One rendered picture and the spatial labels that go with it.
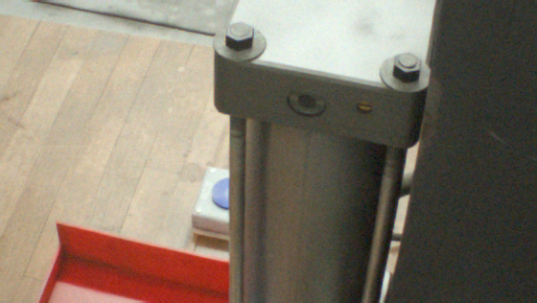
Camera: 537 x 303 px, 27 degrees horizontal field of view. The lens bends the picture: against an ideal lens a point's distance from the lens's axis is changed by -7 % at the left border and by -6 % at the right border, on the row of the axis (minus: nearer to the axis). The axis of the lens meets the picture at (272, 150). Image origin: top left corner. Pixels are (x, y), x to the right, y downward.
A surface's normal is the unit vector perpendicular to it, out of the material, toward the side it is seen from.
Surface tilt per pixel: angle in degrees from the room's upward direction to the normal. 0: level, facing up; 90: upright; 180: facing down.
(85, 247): 90
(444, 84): 90
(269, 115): 90
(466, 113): 90
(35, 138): 0
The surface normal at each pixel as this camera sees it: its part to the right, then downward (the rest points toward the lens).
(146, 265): -0.22, 0.72
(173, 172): 0.03, -0.67
